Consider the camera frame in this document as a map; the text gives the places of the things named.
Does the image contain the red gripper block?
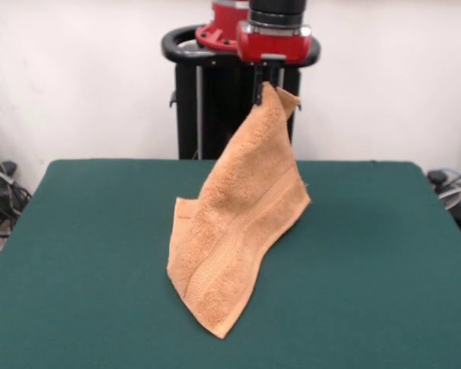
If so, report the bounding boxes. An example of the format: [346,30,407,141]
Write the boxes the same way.
[236,22,313,106]

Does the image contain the tan terry towel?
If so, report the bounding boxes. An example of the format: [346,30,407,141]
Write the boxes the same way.
[166,81,312,340]

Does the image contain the dark green table cloth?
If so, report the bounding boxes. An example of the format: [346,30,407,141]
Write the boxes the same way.
[0,159,461,369]

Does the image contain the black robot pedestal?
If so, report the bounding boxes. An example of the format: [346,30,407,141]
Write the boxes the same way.
[161,25,322,161]

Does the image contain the blue cable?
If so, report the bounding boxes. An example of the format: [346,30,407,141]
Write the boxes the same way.
[436,165,461,184]

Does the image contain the tangled black floor cables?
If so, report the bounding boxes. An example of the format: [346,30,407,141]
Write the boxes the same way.
[0,122,32,270]

